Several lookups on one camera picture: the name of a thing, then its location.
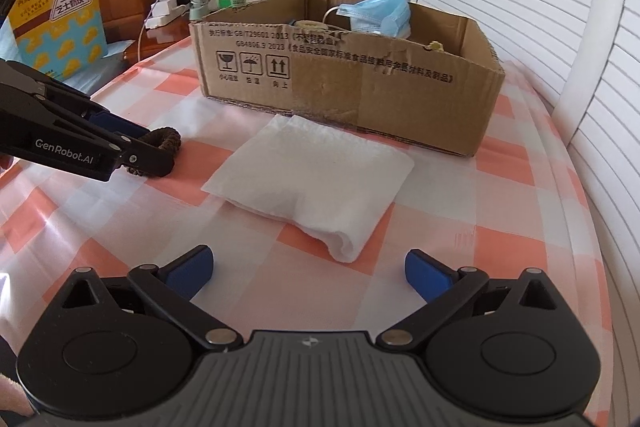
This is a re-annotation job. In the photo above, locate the brown hair scrunchie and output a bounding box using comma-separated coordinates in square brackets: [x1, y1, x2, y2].
[124, 127, 181, 178]

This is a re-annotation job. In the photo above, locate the yellow cleaning cloth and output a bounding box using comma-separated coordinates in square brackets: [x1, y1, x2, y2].
[427, 41, 444, 52]

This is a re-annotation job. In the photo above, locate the person right hand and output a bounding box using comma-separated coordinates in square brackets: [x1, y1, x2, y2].
[0, 374, 34, 417]

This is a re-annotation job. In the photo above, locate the yellow blue snack bag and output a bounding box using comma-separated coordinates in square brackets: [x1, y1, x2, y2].
[9, 0, 107, 80]

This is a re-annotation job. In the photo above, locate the wooden nightstand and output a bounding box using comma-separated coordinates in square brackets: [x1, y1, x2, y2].
[122, 15, 190, 66]

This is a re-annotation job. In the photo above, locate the white folded towel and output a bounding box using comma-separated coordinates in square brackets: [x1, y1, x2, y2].
[203, 115, 414, 263]

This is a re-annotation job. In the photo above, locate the white power strip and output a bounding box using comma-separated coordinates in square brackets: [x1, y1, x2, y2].
[144, 0, 190, 29]

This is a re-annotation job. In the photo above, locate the brown cardboard box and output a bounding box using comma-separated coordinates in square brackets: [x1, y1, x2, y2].
[190, 0, 504, 156]

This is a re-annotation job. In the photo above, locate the blue surgical face mask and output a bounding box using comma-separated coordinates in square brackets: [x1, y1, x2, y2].
[322, 0, 411, 39]

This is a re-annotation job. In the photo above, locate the white louvered wardrobe door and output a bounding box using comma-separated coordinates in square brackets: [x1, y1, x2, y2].
[413, 0, 639, 426]

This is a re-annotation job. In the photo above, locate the white charging cable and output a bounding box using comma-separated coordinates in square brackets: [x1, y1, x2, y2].
[135, 0, 172, 61]

